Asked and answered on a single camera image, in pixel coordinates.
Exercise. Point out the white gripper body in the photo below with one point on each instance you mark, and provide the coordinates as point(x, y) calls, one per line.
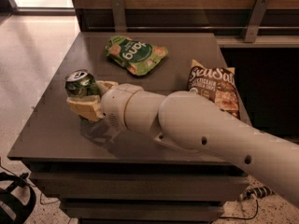
point(114, 106)

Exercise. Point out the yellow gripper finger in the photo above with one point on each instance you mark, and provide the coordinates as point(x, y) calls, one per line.
point(88, 107)
point(105, 86)

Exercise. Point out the green soda can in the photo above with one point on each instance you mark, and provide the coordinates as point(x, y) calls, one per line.
point(81, 83)

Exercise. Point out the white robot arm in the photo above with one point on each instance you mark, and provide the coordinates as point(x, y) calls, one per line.
point(187, 121)

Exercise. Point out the green snack bag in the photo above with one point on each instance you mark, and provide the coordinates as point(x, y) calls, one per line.
point(137, 57)

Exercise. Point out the grey drawer cabinet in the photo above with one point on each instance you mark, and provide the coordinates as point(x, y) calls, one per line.
point(106, 173)

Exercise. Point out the yellow brown chips bag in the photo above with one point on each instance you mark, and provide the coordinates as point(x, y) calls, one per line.
point(216, 84)

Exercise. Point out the black white striped power strip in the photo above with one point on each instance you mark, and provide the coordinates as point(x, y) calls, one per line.
point(259, 192)

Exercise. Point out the left metal wall bracket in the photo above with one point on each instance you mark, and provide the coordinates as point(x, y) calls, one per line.
point(119, 18)

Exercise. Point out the metal wall bracket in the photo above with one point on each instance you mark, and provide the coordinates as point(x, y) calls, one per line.
point(119, 18)
point(251, 30)

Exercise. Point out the right metal wall bracket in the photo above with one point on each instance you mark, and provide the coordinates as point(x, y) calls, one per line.
point(251, 30)

